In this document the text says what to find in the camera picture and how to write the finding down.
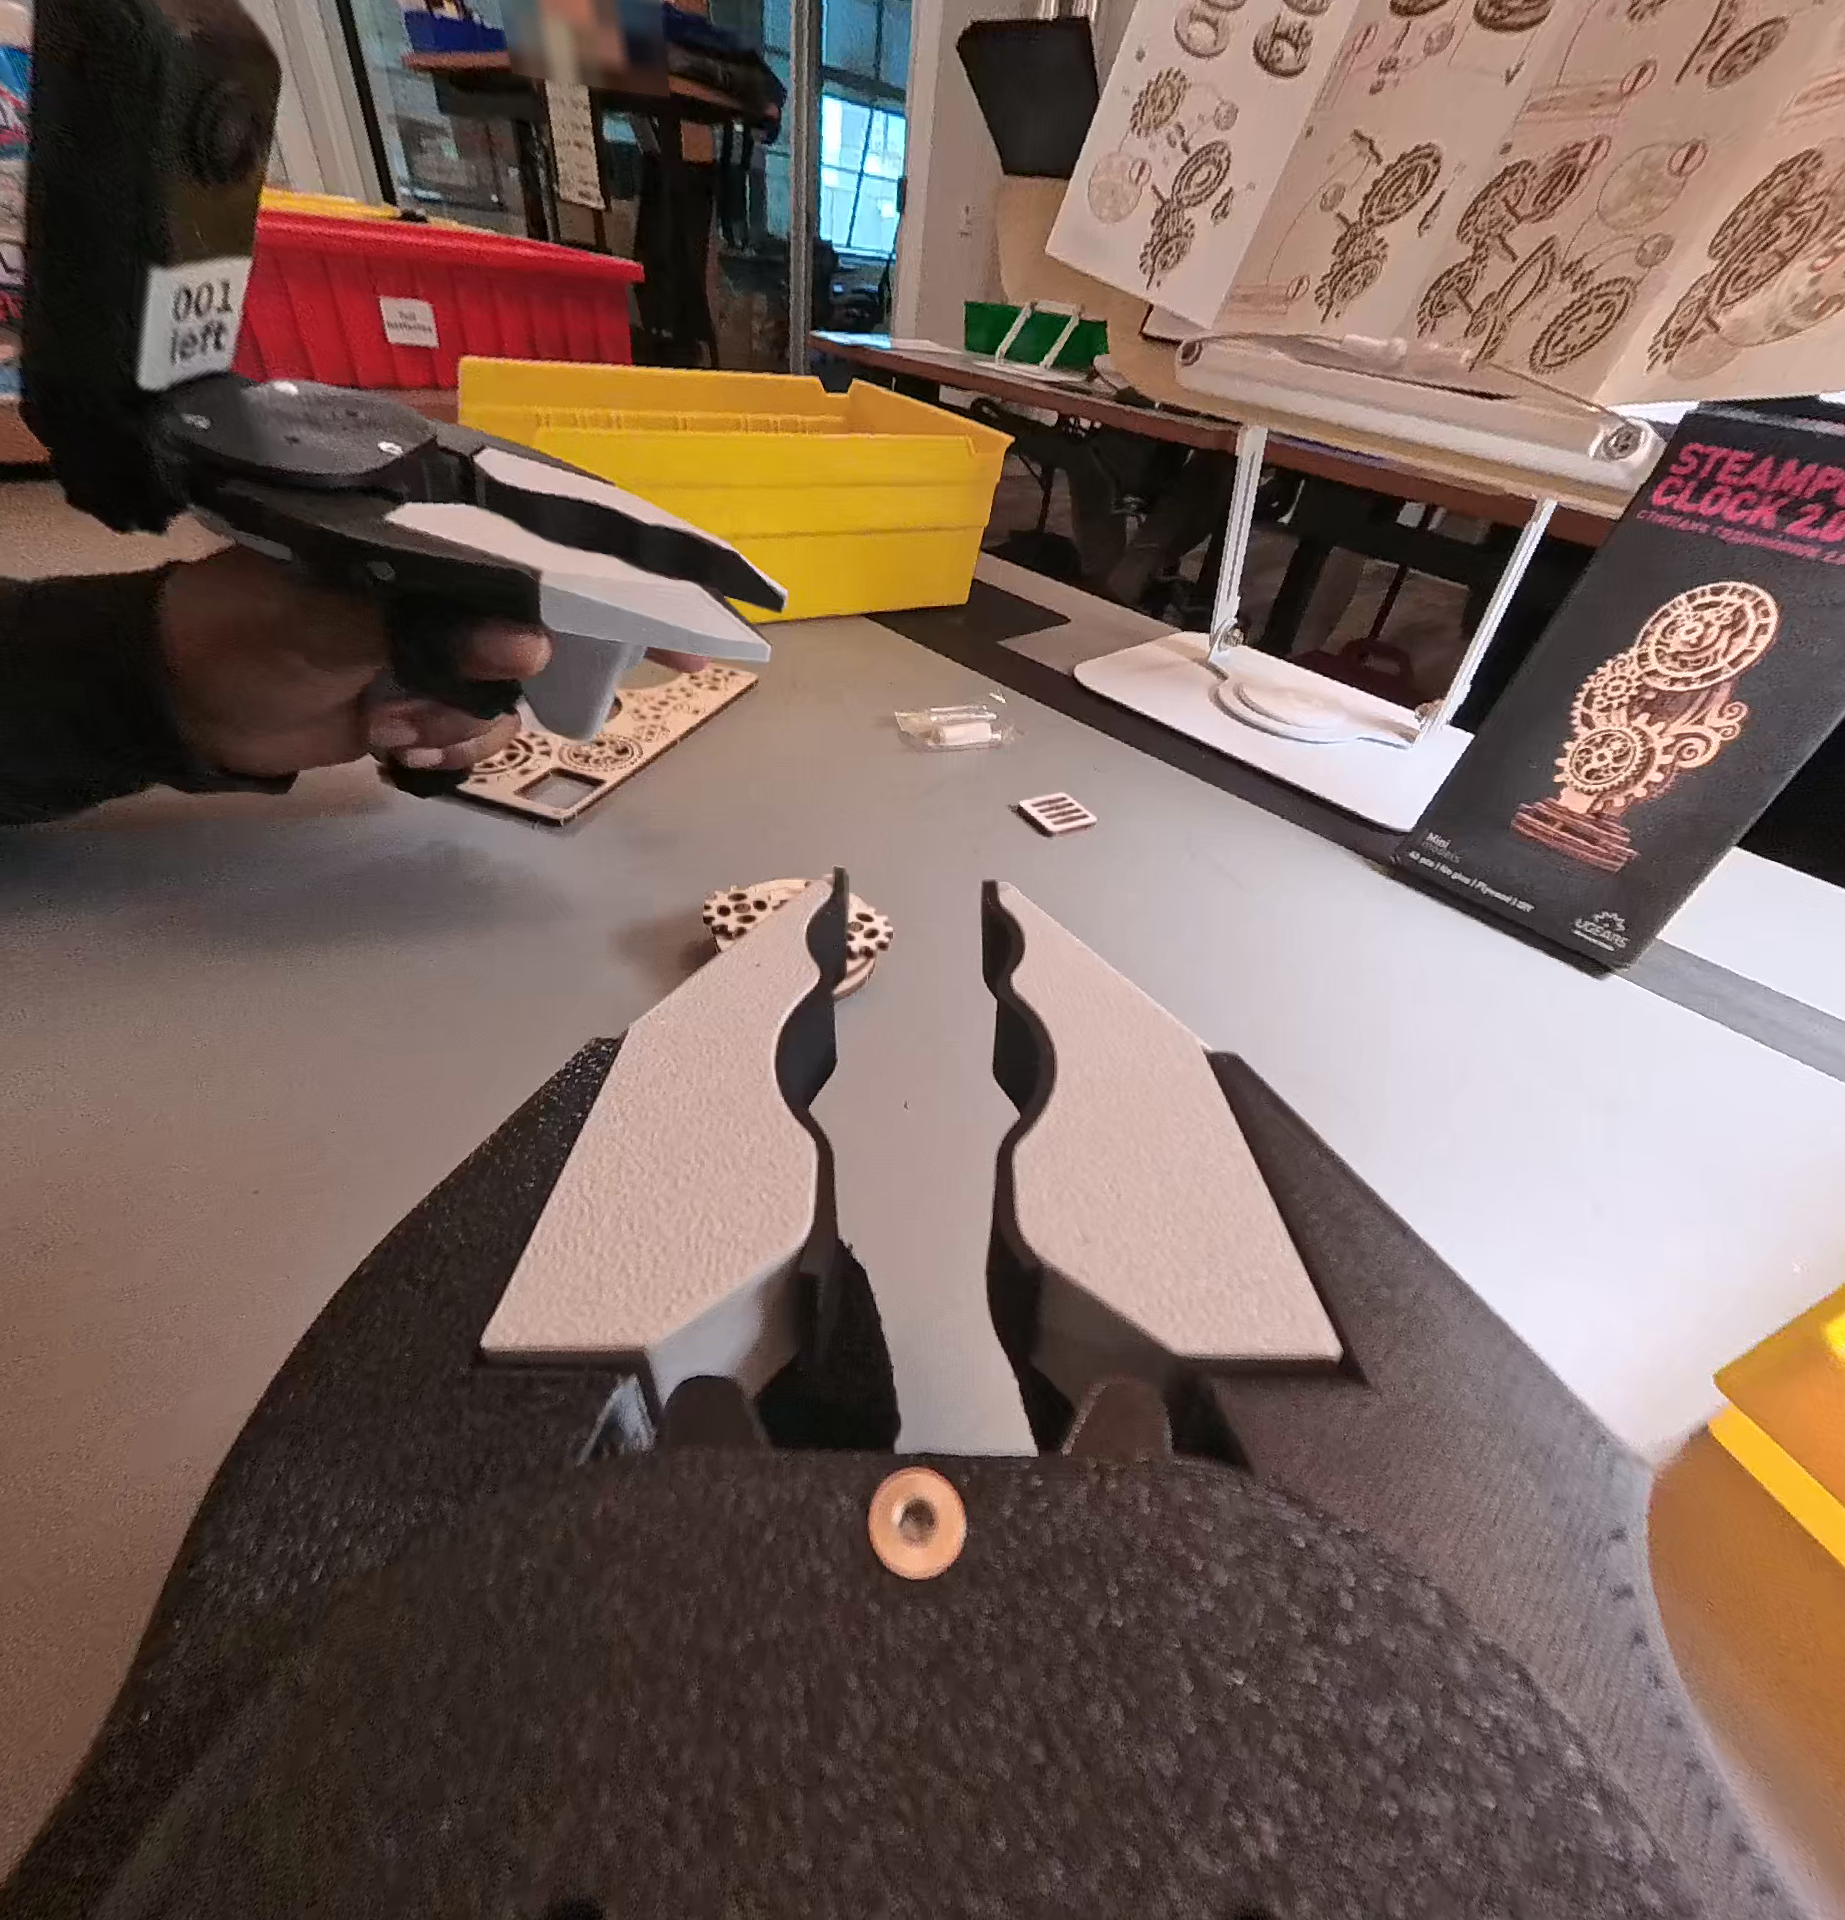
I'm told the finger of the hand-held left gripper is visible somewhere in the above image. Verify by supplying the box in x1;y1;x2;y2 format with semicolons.
461;444;791;613
386;497;779;740

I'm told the person's left hand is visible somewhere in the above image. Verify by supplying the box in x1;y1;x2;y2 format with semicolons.
157;548;552;799

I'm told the wooden parts sheet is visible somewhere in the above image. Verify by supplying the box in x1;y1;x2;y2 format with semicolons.
448;621;762;828

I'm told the printed instruction booklet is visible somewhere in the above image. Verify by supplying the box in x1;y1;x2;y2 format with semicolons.
1043;0;1845;412

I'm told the black clock kit box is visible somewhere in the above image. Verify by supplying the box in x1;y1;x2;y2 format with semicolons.
1392;397;1845;976

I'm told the wooden ring base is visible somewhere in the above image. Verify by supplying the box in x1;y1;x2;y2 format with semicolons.
703;878;896;1000

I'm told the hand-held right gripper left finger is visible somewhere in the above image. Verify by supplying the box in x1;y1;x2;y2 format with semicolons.
476;864;857;1419

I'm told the red plastic bin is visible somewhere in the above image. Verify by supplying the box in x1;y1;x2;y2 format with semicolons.
237;209;645;394

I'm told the wooden table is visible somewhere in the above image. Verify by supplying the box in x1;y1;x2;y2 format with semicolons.
806;328;1628;662

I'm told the person's left forearm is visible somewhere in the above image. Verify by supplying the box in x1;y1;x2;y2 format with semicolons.
0;563;301;828

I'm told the grey desk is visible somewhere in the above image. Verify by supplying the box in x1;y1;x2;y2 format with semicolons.
0;481;1845;1878

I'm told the clear plastic bag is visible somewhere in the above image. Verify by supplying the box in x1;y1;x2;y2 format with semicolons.
891;697;1016;756

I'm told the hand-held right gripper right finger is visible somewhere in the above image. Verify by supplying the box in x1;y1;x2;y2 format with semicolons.
977;880;1349;1404

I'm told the white monitor stand base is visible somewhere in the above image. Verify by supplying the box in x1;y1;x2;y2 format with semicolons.
1072;333;1666;838

